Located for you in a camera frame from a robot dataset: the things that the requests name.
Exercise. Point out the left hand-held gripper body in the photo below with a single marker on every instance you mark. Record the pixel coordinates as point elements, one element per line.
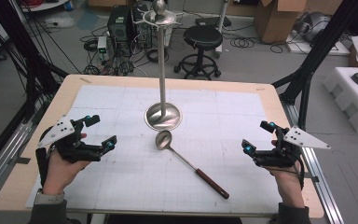
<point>70,149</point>

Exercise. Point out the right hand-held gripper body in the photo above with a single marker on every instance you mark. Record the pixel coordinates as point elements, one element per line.
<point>279,157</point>

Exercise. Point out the steel utensil stand rack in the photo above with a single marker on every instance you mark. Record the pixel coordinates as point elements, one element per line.
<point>162,77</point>

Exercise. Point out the person's left hand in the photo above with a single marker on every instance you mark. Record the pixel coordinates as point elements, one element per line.
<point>59,175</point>

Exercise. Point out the person's right hand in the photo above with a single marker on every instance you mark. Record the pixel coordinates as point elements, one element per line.
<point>289,186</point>

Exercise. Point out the white grid mat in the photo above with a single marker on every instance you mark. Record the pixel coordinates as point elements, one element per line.
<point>136,180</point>

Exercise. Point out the grey tape piece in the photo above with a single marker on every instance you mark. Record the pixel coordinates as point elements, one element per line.
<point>20,160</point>

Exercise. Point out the grey wrist band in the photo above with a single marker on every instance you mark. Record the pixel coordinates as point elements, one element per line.
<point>48,198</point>

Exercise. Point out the small white device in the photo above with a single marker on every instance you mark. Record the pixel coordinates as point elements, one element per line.
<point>102,43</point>

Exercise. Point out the white foam block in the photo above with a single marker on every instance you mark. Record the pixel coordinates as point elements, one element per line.
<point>351,99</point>

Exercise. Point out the black computer tower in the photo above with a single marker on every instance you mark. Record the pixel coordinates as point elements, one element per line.
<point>119,25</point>

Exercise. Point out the cardboard box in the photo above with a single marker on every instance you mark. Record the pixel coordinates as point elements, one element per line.
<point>279,21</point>

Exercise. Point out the white pole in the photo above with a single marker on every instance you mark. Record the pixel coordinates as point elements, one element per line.
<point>222,28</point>

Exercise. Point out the grey rounded appliance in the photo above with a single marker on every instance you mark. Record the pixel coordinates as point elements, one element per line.
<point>313,26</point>

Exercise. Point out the black round stool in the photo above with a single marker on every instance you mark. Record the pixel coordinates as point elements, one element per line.
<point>202,37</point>

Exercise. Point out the flat black box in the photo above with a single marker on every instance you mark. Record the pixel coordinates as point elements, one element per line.
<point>213,21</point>

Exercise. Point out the aluminium rail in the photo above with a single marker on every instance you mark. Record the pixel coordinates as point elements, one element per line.
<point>3,158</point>
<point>320,186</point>

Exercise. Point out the black frame strut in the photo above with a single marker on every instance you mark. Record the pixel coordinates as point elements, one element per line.
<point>21,46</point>
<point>317,53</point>

